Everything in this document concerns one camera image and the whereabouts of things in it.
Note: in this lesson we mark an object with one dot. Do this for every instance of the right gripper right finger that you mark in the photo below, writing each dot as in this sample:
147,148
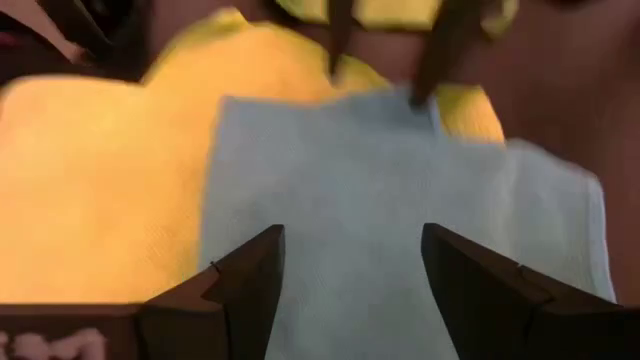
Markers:
525,325

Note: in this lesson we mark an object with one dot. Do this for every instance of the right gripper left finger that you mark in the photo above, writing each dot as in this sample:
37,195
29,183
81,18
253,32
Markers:
150,330

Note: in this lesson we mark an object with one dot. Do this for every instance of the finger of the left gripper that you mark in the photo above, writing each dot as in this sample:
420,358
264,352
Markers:
442,50
341,35

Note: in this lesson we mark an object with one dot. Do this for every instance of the bright green microfiber towel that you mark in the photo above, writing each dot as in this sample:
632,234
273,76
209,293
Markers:
390,12

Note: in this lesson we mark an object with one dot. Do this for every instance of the yellow-green microfiber towel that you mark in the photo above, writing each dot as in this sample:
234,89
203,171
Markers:
100,175

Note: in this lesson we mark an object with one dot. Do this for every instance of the teal blue microfiber towel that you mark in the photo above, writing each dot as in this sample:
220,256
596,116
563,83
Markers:
350,200

